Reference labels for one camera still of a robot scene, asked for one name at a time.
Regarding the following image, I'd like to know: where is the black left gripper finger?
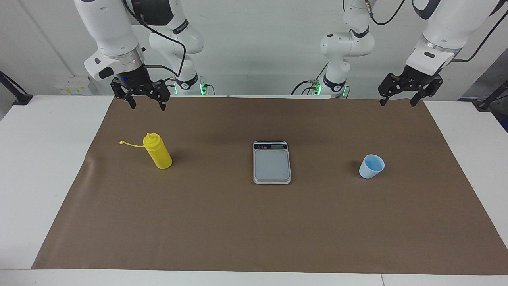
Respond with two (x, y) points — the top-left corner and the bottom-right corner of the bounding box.
(410, 75), (444, 108)
(378, 73), (403, 107)

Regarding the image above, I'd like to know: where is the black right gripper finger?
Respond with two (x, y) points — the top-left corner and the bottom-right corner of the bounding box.
(110, 77), (137, 110)
(149, 79), (171, 112)

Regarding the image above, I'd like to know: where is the yellow squeeze bottle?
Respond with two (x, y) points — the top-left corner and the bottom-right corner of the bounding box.
(119, 133), (173, 170)

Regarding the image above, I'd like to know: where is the light blue plastic cup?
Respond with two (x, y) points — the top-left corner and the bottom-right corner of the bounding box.
(359, 154), (385, 180)

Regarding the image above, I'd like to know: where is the silver digital kitchen scale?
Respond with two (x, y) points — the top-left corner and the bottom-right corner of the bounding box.
(253, 140), (292, 185)

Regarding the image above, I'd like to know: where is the black table clamp stand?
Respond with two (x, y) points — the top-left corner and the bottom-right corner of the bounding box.
(472, 79), (508, 112)
(0, 71), (34, 106)

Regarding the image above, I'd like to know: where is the brown table mat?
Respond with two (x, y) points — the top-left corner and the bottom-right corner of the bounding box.
(31, 95), (508, 276)

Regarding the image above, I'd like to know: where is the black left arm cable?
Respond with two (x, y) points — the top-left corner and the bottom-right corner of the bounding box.
(365, 0), (508, 63)

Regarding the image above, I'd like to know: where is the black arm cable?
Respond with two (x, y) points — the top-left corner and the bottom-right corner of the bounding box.
(365, 0), (508, 63)
(123, 0), (187, 80)

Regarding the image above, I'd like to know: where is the white wall socket strip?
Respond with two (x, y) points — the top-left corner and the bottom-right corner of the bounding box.
(55, 81), (92, 95)

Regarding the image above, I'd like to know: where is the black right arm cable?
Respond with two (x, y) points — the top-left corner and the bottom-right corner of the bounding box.
(123, 0), (187, 80)

